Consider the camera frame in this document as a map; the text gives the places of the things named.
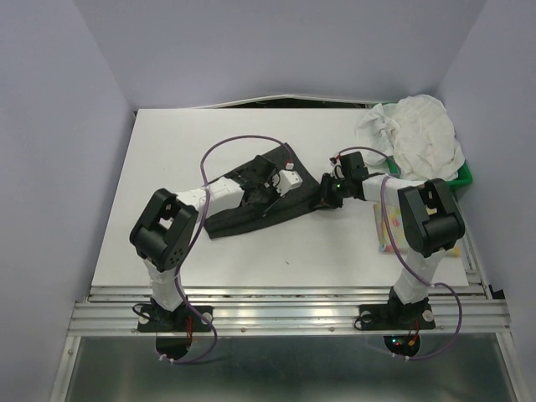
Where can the floral pastel skirt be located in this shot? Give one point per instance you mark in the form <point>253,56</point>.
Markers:
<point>416,227</point>

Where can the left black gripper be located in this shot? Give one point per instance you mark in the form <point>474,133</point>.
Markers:
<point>275,198</point>

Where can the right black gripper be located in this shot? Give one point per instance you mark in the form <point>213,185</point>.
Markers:
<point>326,199</point>

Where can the green plastic basket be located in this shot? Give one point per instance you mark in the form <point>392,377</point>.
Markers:
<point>463,180</point>

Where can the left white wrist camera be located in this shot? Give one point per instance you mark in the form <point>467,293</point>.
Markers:
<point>285,181</point>

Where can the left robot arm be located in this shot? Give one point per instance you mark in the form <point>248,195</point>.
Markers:
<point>167,227</point>

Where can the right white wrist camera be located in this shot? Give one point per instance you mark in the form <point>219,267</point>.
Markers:
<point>337,170</point>

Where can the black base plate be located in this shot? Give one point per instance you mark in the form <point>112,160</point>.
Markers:
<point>379,317</point>
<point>176,320</point>

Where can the aluminium rail frame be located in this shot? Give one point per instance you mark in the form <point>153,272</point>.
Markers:
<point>284,301</point>

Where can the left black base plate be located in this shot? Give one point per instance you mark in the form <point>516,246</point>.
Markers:
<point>176,320</point>

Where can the white skirt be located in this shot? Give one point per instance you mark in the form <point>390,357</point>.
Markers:
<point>417,133</point>

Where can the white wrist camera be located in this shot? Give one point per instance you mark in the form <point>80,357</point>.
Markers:
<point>285,181</point>
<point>337,170</point>

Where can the dark grey dotted skirt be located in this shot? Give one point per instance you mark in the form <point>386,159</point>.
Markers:
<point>296,203</point>

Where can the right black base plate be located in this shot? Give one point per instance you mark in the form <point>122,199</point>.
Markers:
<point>379,317</point>

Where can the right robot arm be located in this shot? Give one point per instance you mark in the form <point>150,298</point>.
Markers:
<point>418,272</point>

